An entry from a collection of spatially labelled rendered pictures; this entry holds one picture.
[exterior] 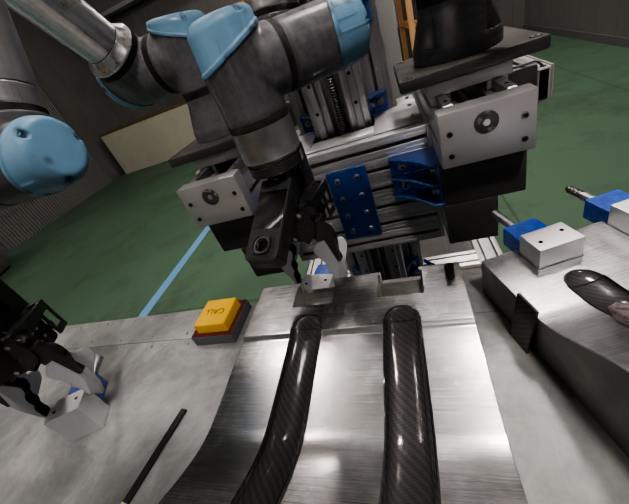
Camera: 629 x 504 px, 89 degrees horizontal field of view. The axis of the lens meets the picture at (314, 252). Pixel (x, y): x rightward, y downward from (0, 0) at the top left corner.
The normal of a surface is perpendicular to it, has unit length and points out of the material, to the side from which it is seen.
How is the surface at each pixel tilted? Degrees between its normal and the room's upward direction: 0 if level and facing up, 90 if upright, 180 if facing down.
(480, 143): 90
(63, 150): 90
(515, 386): 0
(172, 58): 90
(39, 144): 91
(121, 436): 0
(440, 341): 2
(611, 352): 27
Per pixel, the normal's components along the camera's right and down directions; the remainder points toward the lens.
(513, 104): -0.15, 0.60
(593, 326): -0.34, -0.93
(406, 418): -0.30, -0.76
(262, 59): 0.36, 0.32
